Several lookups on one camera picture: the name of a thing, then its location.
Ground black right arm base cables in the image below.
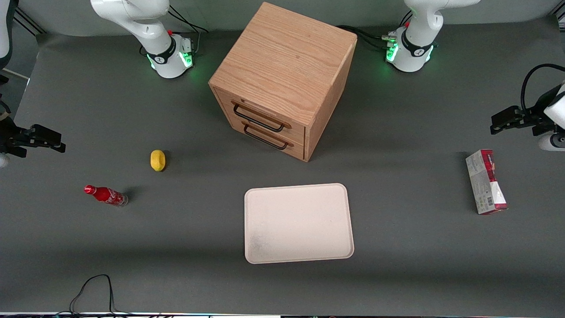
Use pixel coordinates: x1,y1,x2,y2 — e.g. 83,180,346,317
167,4,209,54

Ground black arm base cables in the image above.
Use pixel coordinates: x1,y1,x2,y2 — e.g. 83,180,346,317
336,10,414,50
167,4,209,54

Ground wooden two-drawer cabinet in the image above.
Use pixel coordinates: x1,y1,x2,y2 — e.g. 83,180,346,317
208,1,358,163

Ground black left arm base cables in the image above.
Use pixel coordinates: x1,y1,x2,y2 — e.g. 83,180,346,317
336,10,414,50

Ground red cola bottle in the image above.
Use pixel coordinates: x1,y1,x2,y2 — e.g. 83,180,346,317
84,185,129,208

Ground red cookie box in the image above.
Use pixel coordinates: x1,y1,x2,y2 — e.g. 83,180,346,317
465,149,509,216

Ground wide wooden drawer front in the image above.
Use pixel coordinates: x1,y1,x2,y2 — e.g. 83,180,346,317
215,88,306,143

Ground short black drawer handle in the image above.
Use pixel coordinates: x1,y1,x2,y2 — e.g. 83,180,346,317
243,125,289,151

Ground thin looped black cable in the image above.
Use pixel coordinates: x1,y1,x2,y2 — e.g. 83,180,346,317
55,274,133,317

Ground long black drawer handle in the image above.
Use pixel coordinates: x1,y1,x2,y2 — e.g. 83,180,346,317
232,103,286,133

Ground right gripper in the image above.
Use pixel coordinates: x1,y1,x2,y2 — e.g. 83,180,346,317
0,116,66,159

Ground black diagonal strut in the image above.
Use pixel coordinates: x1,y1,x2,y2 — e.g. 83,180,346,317
12,8,46,37

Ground beige rectangular tray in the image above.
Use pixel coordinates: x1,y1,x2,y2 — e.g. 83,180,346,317
244,183,355,265

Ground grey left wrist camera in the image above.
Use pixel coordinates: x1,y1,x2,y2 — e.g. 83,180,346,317
537,132,565,152

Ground narrow wooden drawer front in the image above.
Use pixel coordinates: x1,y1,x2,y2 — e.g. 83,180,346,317
230,118,305,161

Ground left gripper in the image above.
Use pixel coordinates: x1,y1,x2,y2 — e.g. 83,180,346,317
490,82,565,136

